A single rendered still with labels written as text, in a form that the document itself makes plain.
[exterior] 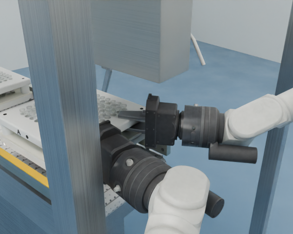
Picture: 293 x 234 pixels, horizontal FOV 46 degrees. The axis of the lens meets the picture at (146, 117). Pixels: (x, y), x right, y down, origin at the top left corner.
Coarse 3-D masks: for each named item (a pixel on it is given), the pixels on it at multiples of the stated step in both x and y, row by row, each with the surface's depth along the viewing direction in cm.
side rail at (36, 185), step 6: (0, 156) 77; (0, 162) 78; (6, 162) 76; (6, 168) 77; (12, 168) 75; (18, 168) 72; (18, 174) 74; (24, 174) 72; (24, 180) 73; (30, 180) 71; (36, 180) 69; (36, 186) 70; (42, 186) 68; (42, 192) 69; (48, 192) 67; (48, 198) 68
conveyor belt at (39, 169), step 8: (0, 112) 103; (0, 128) 94; (0, 144) 87; (136, 144) 87; (8, 152) 84; (16, 152) 84; (152, 152) 84; (24, 160) 81; (40, 168) 78; (104, 184) 73; (104, 192) 71; (112, 192) 71; (112, 200) 70; (120, 200) 72; (112, 208) 70
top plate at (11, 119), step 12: (108, 96) 84; (24, 108) 78; (132, 108) 78; (144, 108) 78; (0, 120) 74; (12, 120) 73; (24, 120) 73; (120, 120) 73; (132, 120) 74; (24, 132) 69; (36, 132) 69; (36, 144) 68
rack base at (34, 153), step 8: (0, 136) 78; (8, 136) 76; (16, 136) 76; (128, 136) 76; (136, 136) 77; (144, 136) 80; (8, 144) 76; (16, 144) 74; (24, 144) 73; (32, 144) 73; (24, 152) 72; (32, 152) 70; (40, 152) 70; (32, 160) 71; (40, 160) 69
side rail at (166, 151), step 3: (30, 84) 113; (30, 87) 111; (30, 90) 112; (141, 141) 85; (144, 141) 85; (141, 144) 86; (144, 144) 85; (159, 147) 82; (162, 147) 81; (165, 147) 81; (168, 147) 81; (156, 150) 83; (159, 150) 82; (162, 150) 82; (165, 150) 81; (168, 150) 81; (162, 153) 82; (165, 153) 81; (168, 153) 82
